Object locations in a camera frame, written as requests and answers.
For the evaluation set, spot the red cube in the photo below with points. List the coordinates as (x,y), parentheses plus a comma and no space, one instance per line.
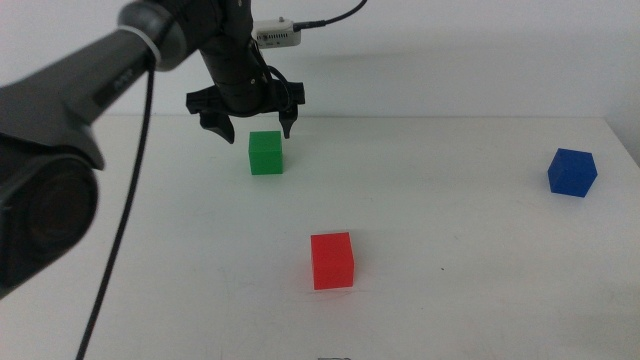
(332,262)

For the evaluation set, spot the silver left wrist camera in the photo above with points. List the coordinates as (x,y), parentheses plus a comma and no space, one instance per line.
(275,36)

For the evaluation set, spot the green cube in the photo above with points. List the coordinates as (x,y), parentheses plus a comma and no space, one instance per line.
(265,154)

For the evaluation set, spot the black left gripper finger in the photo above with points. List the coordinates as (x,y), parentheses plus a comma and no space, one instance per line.
(220,125)
(288,122)

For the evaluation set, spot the blue cube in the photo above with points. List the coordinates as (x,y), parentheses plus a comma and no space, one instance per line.
(571,173)

